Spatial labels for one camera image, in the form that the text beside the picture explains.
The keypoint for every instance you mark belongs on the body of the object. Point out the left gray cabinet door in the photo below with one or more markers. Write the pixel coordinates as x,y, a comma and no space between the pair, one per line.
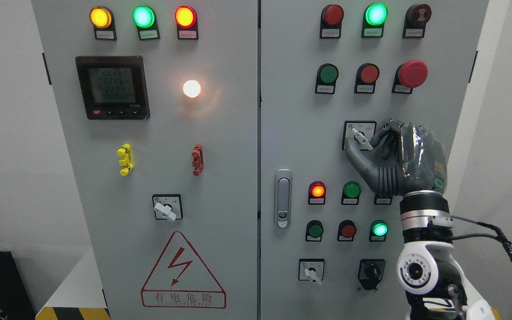
220,205

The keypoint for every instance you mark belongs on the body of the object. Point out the black rotary selector switch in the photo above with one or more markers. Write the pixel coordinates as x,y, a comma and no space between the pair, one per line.
370,273

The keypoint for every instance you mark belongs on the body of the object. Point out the red terminal clip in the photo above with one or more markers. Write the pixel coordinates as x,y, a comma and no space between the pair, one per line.
198,159

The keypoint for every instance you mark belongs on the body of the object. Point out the red push button lower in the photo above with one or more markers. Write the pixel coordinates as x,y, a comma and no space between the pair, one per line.
346,231

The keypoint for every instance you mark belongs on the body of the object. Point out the right gray cabinet door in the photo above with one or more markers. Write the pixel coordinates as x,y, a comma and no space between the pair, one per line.
303,131

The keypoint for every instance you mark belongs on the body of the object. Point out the red push button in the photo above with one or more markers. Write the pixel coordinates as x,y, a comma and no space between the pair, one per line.
367,75
346,231

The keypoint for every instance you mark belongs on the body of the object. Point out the silver door latch handle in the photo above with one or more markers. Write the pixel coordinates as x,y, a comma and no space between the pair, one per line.
283,197

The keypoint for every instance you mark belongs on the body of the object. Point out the green push button lower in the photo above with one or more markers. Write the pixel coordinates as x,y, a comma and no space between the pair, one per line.
314,231

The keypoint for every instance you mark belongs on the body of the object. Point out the lit green indicator lower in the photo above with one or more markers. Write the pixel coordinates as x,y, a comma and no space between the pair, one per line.
378,231

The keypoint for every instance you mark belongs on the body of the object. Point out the green indicator light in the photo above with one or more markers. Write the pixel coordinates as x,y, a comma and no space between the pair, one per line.
146,23
351,193
375,16

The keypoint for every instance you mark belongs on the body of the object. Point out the gray rotary switch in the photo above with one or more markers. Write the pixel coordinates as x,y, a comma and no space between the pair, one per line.
167,207
311,270
360,131

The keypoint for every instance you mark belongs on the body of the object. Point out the red emergency stop button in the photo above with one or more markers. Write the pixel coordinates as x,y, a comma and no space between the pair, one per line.
410,75

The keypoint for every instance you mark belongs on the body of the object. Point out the red electric hazard sticker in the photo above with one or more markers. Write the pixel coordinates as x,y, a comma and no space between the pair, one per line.
181,279

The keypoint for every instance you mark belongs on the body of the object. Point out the yellow indicator light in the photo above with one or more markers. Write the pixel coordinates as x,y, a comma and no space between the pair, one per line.
103,23

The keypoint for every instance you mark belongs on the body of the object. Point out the gray cabinet door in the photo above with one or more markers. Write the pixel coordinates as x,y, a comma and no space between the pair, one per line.
303,131
220,205

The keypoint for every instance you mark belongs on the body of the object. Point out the green push button upper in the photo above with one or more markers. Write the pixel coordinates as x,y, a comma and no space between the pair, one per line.
326,77

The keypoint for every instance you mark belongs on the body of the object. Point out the yellow terminal clip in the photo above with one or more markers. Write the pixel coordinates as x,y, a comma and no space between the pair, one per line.
126,159

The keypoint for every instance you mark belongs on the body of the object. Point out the top right red indicator light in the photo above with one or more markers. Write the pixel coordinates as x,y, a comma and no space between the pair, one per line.
331,21

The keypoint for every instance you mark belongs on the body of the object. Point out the top left green indicator light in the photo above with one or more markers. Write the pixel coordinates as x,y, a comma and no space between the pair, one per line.
146,23

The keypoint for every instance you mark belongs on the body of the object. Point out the white glowing lamp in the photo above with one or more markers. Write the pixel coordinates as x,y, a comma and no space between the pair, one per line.
191,89

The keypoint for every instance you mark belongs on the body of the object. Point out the top left red indicator light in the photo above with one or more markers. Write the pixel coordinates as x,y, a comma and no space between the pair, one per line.
186,22

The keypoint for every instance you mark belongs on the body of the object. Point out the middle green indicator light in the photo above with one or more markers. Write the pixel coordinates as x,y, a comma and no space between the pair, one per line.
351,193

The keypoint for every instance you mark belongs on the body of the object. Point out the dark red buzzer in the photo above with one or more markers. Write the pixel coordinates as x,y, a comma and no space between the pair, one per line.
416,18

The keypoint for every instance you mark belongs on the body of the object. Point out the digital power meter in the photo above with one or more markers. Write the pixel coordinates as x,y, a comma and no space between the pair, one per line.
113,87

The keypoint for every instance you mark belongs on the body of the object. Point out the top right green indicator light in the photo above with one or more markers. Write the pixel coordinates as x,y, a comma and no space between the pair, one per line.
375,16

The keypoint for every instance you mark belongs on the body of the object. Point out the gray robotic hand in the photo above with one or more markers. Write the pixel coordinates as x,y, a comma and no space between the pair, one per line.
421,160

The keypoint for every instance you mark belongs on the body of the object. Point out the lit red indicator light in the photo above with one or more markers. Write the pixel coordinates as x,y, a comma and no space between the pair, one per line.
316,193

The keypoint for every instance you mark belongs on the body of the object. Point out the red push button upper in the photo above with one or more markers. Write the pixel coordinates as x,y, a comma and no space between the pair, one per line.
367,75

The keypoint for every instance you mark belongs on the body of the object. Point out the green push button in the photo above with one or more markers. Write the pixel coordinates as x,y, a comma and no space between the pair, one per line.
314,231
326,77

